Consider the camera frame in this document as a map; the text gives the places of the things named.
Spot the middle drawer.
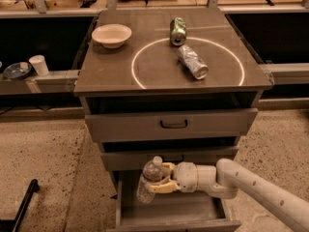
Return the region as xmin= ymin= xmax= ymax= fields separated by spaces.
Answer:
xmin=101 ymin=146 xmax=239 ymax=171

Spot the white paper cup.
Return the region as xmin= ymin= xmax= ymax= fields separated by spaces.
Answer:
xmin=29 ymin=55 xmax=49 ymax=76

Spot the silver crushed soda can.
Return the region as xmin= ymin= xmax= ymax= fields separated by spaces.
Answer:
xmin=177 ymin=44 xmax=209 ymax=80

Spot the white bowl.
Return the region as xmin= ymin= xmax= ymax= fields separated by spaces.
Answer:
xmin=92 ymin=24 xmax=131 ymax=48

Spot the grey drawer cabinet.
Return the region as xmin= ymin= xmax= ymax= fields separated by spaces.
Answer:
xmin=72 ymin=6 xmax=274 ymax=232

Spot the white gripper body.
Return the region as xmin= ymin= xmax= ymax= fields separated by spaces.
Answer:
xmin=173 ymin=162 xmax=198 ymax=192

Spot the clear plastic water bottle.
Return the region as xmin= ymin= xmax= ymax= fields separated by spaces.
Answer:
xmin=136 ymin=156 xmax=163 ymax=204

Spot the green crushed soda can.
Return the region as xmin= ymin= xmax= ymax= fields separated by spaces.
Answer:
xmin=170 ymin=17 xmax=186 ymax=46

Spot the grey side shelf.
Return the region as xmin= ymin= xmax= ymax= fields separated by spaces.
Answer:
xmin=0 ymin=70 xmax=79 ymax=95

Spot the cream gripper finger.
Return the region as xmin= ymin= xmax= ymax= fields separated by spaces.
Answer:
xmin=140 ymin=176 xmax=181 ymax=194
xmin=161 ymin=162 xmax=176 ymax=178

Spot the top drawer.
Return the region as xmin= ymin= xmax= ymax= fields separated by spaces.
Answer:
xmin=85 ymin=108 xmax=258 ymax=142

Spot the open bottom drawer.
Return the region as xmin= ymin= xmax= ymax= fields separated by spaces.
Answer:
xmin=107 ymin=170 xmax=241 ymax=232

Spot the black metal bar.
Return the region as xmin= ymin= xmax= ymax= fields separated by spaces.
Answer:
xmin=0 ymin=179 xmax=40 ymax=232

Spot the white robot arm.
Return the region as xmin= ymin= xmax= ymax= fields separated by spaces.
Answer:
xmin=136 ymin=156 xmax=309 ymax=232

